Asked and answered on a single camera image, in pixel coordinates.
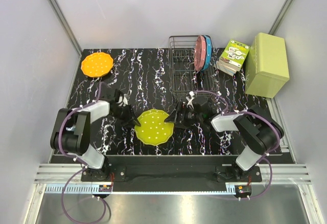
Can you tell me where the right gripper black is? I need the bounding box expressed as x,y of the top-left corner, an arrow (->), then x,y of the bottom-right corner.
165,101 -> 203,130

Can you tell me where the green dotted plate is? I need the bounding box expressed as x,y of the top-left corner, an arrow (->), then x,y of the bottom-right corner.
134,109 -> 174,146

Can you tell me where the black wire dish rack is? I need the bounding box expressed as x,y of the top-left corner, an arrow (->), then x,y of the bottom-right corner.
169,35 -> 218,102

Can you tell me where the orange dotted plate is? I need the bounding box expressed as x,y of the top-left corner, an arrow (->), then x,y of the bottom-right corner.
81,52 -> 114,78

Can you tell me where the pink dotted plate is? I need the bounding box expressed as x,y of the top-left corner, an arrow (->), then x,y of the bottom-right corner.
194,35 -> 206,72

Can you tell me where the blue dotted plate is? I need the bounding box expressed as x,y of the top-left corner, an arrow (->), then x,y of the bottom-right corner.
202,35 -> 213,71

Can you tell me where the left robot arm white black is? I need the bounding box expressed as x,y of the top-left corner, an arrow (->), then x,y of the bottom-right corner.
50,82 -> 141,181

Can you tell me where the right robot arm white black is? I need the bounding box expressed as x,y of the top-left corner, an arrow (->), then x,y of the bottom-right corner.
165,97 -> 285,182

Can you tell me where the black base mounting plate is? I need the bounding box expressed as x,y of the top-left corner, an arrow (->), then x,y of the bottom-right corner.
81,165 -> 262,183

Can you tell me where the green book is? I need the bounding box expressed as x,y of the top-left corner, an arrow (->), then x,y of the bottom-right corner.
216,39 -> 250,76

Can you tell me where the light green box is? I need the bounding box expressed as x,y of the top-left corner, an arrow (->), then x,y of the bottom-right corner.
245,33 -> 290,98

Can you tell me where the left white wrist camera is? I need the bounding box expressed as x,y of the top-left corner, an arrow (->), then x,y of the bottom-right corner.
117,94 -> 129,107

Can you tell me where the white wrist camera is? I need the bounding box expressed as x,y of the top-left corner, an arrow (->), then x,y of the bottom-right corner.
186,91 -> 195,109
117,94 -> 129,107

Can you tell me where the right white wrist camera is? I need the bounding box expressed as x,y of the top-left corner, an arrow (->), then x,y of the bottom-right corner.
186,91 -> 195,109

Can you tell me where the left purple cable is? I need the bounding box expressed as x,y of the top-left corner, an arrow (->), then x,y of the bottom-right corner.
57,81 -> 112,221

